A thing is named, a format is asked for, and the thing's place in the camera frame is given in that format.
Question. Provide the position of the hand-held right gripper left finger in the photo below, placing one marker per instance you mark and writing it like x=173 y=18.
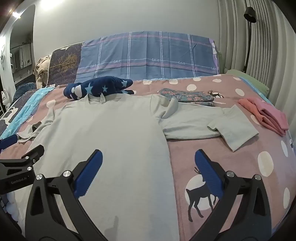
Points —
x=89 y=173

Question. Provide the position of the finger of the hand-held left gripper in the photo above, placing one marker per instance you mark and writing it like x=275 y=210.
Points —
x=8 y=142
x=30 y=156

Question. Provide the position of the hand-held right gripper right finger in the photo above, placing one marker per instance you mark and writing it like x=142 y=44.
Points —
x=208 y=171

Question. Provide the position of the large grey t-shirt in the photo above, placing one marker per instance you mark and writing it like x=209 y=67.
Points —
x=111 y=143

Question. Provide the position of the white fluffy cushion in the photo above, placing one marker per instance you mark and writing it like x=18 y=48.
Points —
x=10 y=206

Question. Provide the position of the dark patterned bedcover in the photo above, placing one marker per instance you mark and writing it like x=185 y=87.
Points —
x=9 y=115

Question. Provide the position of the pink dotted deer blanket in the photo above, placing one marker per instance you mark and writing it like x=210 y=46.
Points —
x=231 y=148

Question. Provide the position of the light blue bedsheet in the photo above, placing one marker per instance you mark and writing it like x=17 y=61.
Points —
x=30 y=104

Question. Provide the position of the white cat figure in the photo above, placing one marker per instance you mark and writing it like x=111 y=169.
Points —
x=5 y=97

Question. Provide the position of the dark blue cushion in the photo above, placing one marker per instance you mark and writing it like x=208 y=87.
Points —
x=24 y=89

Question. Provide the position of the folded floral cloth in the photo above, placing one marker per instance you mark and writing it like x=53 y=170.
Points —
x=185 y=95

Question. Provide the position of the beige garment pile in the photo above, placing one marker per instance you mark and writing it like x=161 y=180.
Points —
x=42 y=69

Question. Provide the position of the folded pink garment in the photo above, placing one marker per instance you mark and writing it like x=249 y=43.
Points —
x=270 y=115

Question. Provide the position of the white cabinet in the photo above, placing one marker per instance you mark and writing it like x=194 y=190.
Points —
x=20 y=58

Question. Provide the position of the navy star-print cloth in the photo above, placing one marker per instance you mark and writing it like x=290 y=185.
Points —
x=104 y=85

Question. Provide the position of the dark tree-print pillow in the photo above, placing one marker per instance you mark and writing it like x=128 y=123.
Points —
x=64 y=64

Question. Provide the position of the purple pillow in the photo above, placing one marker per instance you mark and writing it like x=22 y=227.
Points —
x=214 y=53

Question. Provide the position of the grey curtain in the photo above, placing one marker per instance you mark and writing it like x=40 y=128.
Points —
x=272 y=58

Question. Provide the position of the blue plaid pillow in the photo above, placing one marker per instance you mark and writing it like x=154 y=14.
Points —
x=148 y=53

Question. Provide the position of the black floor lamp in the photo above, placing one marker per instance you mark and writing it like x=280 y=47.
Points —
x=249 y=14

